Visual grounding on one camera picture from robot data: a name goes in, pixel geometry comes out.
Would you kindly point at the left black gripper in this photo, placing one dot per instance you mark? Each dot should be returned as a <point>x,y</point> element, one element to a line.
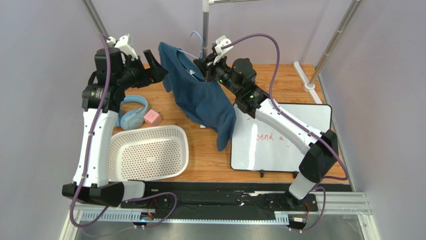
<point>155,73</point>

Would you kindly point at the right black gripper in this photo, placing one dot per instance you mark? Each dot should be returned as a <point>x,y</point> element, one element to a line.
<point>206,67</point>

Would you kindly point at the dark blue t shirt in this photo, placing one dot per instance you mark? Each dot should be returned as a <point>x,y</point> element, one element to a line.
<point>204,103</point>

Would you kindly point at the light blue wire hanger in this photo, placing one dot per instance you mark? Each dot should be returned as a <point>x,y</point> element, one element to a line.
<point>195,52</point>

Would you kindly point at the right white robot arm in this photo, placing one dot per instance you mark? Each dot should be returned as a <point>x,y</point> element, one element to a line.
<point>320,148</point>

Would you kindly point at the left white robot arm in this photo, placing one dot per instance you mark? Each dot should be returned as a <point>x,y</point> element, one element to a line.
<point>101,101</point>

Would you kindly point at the pink cube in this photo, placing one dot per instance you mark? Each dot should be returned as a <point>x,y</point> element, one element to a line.
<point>152,118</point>

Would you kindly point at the light blue headphones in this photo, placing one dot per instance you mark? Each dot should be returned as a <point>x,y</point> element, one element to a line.
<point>134,118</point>

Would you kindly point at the white perforated plastic basket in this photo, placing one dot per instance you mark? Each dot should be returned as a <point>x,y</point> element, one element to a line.
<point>148,154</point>

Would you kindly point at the whiteboard with red writing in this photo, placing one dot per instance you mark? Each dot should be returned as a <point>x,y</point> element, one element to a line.
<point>256,146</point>

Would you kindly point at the silver clothes rack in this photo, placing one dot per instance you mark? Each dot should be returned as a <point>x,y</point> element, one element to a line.
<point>309,84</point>

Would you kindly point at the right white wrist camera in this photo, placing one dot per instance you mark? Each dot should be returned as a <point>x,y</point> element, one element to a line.
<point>221,48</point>

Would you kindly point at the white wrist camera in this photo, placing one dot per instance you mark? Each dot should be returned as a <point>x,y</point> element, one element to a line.
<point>124,44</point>
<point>221,48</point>

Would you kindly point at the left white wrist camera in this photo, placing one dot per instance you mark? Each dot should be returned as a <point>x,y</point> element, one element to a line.
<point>124,44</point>

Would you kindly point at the left aluminium frame post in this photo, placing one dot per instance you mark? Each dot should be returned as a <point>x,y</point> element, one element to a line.
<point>95,17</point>

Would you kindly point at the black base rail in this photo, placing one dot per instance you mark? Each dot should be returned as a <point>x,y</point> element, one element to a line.
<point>224,202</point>

